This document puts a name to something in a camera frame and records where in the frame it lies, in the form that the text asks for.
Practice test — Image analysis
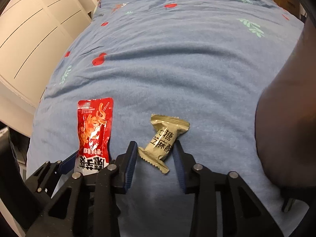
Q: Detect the red white spicy snack pouch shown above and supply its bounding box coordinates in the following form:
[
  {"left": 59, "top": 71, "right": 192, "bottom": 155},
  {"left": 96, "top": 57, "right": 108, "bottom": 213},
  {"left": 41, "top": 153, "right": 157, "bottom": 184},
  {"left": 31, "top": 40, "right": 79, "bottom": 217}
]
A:
[{"left": 74, "top": 97, "right": 114, "bottom": 176}]

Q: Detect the olive sesame candy packet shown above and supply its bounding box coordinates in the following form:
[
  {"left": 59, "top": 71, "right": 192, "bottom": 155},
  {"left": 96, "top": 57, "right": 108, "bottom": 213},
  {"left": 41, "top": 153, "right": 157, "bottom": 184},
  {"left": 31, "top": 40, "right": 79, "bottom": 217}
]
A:
[{"left": 138, "top": 114, "right": 190, "bottom": 174}]

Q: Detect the black steel trash bin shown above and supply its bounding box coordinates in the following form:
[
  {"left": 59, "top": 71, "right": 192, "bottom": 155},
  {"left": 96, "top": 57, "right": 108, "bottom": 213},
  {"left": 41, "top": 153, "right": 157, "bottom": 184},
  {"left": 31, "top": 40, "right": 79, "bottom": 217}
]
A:
[{"left": 254, "top": 17, "right": 316, "bottom": 213}]

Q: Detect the white wardrobe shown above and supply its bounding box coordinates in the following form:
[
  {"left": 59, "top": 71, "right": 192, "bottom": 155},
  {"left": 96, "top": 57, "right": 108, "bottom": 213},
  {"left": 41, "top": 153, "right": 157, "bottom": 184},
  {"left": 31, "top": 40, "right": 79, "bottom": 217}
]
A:
[{"left": 1, "top": 0, "right": 98, "bottom": 136}]

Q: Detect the blue patterned bedspread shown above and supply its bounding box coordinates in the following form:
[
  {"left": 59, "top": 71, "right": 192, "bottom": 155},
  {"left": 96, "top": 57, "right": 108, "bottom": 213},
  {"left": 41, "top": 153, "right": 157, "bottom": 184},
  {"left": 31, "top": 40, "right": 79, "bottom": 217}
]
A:
[{"left": 27, "top": 0, "right": 308, "bottom": 236}]

